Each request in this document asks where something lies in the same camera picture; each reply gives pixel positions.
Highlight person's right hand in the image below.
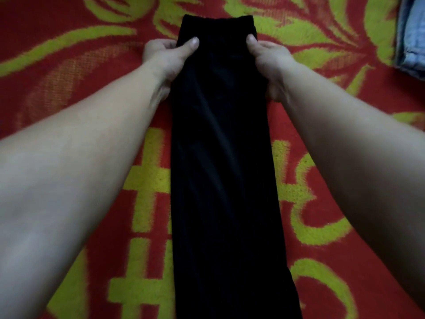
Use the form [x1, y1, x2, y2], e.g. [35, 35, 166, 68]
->
[246, 34, 296, 103]

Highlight person's left hand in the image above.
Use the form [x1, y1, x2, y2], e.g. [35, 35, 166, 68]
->
[142, 37, 200, 103]

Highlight black trousers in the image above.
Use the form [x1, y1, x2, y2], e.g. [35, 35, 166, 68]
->
[169, 14, 303, 319]

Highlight person's right forearm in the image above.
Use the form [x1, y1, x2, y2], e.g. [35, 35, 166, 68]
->
[277, 61, 425, 306]

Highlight person's left forearm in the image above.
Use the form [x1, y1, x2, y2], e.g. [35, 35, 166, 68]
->
[0, 61, 170, 319]

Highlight light blue folded garment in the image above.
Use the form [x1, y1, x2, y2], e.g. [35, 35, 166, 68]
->
[393, 0, 425, 80]

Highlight red and green patterned blanket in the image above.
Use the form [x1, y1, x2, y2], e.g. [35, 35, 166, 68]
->
[0, 0, 425, 319]

